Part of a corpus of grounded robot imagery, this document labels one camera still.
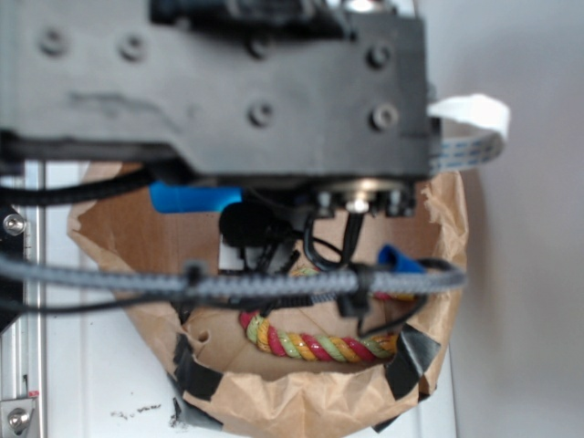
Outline brown paper bag bin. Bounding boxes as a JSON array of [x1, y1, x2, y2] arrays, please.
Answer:
[[68, 172, 469, 437]]

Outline white flat ribbon cable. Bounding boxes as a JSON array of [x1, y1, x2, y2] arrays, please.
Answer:
[[426, 93, 511, 175]]

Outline multicolour twisted rope toy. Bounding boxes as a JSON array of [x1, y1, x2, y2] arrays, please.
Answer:
[[238, 310, 398, 364]]

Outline metal corner bracket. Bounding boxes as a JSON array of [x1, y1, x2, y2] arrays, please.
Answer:
[[1, 398, 39, 438]]

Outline grey braided cable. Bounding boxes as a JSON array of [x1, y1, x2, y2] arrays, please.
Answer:
[[0, 253, 466, 302]]

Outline blue cable tape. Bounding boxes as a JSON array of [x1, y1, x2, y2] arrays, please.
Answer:
[[378, 245, 426, 274]]

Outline white plastic tray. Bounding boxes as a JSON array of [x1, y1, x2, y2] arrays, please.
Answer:
[[44, 159, 459, 438]]

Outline black mounting bracket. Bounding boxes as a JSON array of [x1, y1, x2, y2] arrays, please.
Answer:
[[1, 205, 26, 334]]

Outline blue plastic bottle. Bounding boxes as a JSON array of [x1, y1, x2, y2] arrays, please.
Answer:
[[149, 182, 242, 214]]

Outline aluminium frame rail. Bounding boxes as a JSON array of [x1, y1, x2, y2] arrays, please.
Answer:
[[0, 159, 47, 438]]

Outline black thin cable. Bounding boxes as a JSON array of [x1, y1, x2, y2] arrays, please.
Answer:
[[0, 175, 159, 209]]

